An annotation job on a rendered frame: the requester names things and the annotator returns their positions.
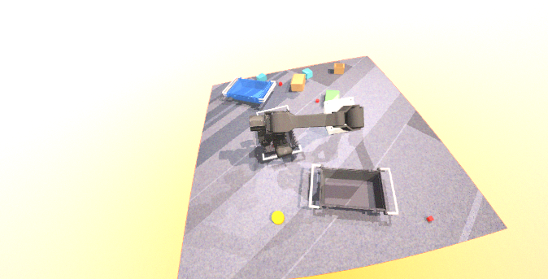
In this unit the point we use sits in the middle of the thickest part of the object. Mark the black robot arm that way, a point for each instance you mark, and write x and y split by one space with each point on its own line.
277 123

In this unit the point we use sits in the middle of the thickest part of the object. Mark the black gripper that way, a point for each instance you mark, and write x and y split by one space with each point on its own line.
282 147

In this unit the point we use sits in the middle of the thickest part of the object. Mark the small orange box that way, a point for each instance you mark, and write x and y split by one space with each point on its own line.
339 68

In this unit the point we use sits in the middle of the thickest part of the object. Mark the light blue block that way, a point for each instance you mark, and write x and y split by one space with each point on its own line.
307 72
261 77

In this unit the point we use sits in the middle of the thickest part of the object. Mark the light green rectangular block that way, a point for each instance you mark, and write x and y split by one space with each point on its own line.
332 95

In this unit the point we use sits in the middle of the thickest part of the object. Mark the orange rectangular block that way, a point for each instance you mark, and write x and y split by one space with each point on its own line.
298 82

